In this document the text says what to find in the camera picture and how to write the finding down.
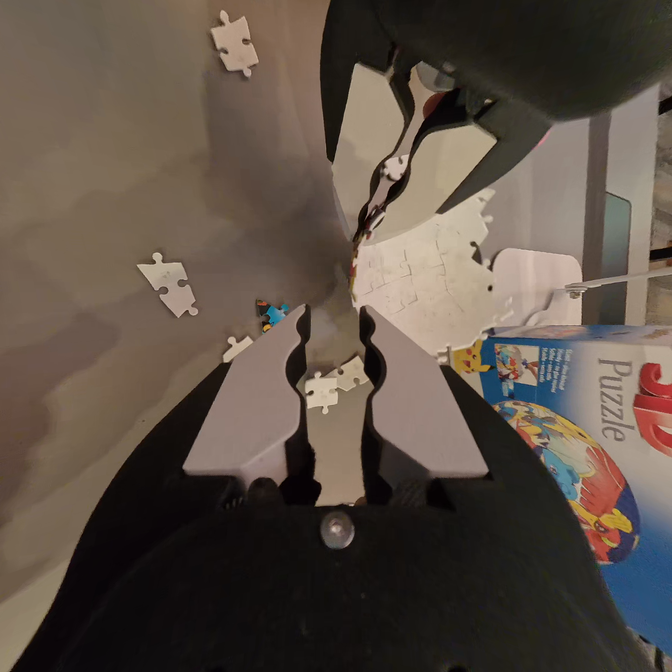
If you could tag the colourful puzzle piece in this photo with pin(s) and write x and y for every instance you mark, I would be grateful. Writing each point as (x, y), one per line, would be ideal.
(272, 315)

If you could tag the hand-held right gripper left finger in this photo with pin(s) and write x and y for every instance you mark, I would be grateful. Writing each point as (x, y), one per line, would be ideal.
(246, 414)

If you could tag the white rounded base plate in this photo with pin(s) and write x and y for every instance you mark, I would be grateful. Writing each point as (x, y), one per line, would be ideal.
(540, 283)

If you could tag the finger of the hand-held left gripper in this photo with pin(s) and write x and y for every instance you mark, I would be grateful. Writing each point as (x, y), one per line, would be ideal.
(446, 168)
(367, 126)

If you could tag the thin metal rod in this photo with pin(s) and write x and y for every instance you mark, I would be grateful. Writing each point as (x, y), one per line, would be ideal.
(619, 281)

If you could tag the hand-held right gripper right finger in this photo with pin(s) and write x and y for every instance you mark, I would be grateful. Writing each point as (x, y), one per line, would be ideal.
(425, 420)

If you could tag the teal panel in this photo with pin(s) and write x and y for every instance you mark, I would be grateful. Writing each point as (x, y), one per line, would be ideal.
(618, 231)

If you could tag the blue puzzle box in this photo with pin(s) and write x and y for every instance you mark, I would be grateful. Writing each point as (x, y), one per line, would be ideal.
(577, 420)

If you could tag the white double puzzle piece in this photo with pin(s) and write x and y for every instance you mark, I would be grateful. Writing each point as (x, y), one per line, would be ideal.
(236, 44)
(168, 283)
(239, 349)

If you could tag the colourful puzzle ball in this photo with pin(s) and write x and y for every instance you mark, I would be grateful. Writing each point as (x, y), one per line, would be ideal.
(420, 283)

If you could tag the grey upright post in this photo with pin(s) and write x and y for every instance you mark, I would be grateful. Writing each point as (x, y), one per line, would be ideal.
(596, 210)

